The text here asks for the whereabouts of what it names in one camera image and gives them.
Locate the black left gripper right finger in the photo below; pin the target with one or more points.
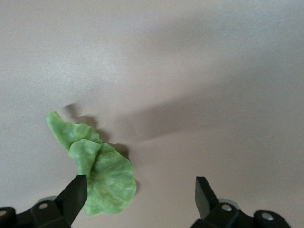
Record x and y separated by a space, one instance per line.
204 197

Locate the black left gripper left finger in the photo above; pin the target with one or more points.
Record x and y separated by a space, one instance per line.
71 197

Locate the green lettuce leaf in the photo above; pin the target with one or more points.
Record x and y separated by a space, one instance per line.
107 180

